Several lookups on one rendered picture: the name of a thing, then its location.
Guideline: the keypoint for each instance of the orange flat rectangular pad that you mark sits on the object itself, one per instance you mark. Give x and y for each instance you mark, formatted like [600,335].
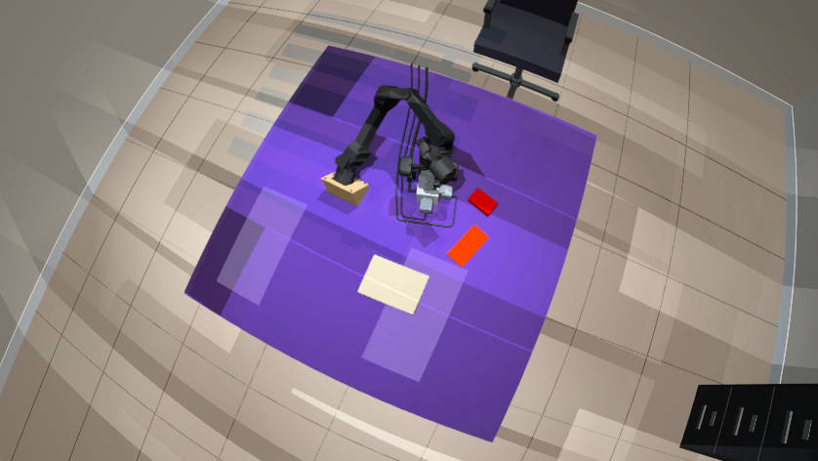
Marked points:
[468,246]

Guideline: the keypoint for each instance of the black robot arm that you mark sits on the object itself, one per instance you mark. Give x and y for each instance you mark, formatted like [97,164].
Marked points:
[438,134]

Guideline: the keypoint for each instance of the black cable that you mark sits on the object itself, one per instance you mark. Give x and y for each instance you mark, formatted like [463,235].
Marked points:
[426,203]

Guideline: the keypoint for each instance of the red rectangular block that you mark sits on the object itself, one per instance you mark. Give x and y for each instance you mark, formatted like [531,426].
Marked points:
[483,202]

